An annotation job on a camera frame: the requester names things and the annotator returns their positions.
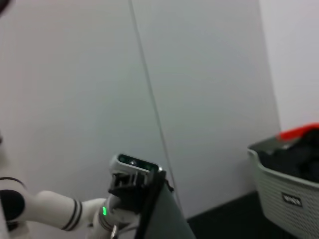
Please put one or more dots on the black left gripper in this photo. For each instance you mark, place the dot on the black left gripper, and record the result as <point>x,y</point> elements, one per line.
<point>129,194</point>

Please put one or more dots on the yellow and grey towel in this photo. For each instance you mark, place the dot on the yellow and grey towel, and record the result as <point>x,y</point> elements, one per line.
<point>164,219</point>

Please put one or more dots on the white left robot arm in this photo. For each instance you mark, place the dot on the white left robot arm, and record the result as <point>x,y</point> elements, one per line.
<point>49,206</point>

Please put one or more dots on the black tablecloth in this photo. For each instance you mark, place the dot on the black tablecloth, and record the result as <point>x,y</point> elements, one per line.
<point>236,219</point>

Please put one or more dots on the grey perforated plastic storage box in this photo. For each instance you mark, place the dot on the grey perforated plastic storage box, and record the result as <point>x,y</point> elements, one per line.
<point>286,194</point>

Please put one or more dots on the orange towel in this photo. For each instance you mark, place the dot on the orange towel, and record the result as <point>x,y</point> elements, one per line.
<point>296,133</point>

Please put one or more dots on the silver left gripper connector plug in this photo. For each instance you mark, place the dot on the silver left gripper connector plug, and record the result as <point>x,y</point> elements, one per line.
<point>114,230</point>

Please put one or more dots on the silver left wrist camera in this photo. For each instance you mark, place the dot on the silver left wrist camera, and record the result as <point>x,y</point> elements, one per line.
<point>132,163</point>

